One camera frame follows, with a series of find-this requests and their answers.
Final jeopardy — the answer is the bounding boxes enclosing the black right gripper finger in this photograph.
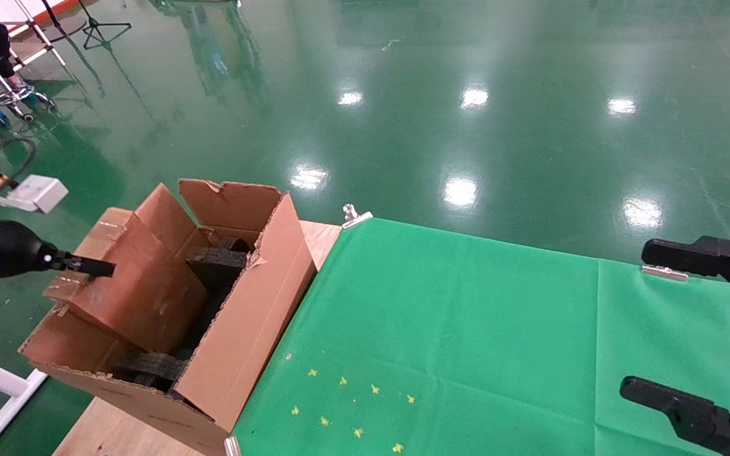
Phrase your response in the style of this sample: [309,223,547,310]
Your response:
[620,377,730,456]
[641,236,730,315]

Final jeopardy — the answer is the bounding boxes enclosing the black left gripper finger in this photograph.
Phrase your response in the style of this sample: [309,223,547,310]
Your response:
[61,253,116,278]

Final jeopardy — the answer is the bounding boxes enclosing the small brown cardboard box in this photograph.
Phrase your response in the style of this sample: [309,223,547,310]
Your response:
[44,208,210,354]

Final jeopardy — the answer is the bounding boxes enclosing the large open cardboard carton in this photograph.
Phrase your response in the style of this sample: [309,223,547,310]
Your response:
[20,179,318,456]

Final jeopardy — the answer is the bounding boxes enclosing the chrome wheeled stool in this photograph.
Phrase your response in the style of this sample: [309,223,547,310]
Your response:
[0,63,56,122]

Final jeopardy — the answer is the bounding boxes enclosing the green cloth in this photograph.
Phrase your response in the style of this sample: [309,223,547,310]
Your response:
[233,217,730,456]

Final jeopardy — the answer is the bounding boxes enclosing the white stand legs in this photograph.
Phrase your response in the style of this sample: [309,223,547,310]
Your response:
[0,0,69,97]

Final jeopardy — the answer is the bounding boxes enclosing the black round base stand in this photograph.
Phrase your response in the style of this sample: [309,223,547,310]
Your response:
[41,0,88,40]

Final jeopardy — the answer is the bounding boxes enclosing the black tripod stand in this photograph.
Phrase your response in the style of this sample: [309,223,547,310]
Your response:
[79,0,133,51]

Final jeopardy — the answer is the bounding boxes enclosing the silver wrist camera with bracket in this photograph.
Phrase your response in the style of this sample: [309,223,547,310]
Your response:
[0,175,69,215]

